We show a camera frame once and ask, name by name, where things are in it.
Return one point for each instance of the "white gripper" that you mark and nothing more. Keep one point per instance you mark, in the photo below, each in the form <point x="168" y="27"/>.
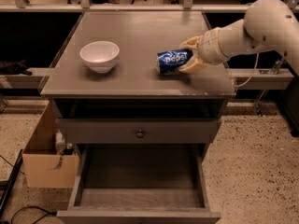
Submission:
<point x="209" y="48"/>

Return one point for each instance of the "blue pepsi can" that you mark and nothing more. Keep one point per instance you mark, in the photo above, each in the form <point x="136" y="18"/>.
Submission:
<point x="168" y="62"/>

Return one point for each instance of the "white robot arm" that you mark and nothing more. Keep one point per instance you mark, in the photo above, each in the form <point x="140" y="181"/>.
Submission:
<point x="267" y="25"/>

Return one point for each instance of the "round metal drawer knob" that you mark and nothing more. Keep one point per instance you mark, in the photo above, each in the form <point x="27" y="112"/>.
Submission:
<point x="139" y="134"/>

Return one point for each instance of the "grey wooden drawer cabinet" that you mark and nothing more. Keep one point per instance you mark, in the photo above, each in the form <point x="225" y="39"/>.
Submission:
<point x="133" y="90"/>

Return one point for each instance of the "closed top drawer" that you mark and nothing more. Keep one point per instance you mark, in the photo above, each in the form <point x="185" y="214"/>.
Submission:
<point x="103" y="131"/>

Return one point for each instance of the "open middle drawer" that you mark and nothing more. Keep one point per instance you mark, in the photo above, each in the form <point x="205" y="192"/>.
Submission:
<point x="139" y="184"/>

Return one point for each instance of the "metal railing beam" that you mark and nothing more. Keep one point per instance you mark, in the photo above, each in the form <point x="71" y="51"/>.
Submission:
<point x="108" y="7"/>

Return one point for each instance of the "white ceramic bowl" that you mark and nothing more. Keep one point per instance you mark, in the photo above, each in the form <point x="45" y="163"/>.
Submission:
<point x="100" y="56"/>

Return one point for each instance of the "white bottle in box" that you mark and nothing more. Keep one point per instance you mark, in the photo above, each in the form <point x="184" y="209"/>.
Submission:
<point x="59" y="142"/>

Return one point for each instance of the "black object on ledge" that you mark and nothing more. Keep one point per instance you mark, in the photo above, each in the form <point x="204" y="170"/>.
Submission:
<point x="14" y="68"/>

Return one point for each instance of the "cardboard box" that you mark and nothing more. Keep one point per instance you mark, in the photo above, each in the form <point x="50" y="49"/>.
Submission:
<point x="44" y="165"/>

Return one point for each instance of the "black bar on floor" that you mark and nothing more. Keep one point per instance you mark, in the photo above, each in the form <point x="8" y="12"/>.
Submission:
<point x="6" y="186"/>

